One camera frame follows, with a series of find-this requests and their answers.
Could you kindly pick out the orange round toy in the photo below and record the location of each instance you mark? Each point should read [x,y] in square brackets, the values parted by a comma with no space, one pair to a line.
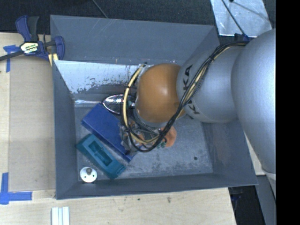
[171,137]

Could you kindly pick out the blue flat block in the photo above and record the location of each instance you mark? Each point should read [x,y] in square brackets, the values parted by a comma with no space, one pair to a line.
[103,125]

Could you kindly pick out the shiny silver oval object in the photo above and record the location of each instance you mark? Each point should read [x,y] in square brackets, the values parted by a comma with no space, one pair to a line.
[113,103]

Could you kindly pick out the teal hollow flat block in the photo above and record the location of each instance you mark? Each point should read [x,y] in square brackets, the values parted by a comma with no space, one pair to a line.
[98,153]

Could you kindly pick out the white round knob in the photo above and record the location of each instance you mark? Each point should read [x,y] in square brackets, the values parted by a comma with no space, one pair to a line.
[88,174]

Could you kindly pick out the grey metal bin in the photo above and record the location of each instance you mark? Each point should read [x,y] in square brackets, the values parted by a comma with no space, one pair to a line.
[131,41]

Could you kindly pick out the pale wood flat board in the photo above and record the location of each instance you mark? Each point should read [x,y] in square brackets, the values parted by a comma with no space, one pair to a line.
[30,125]

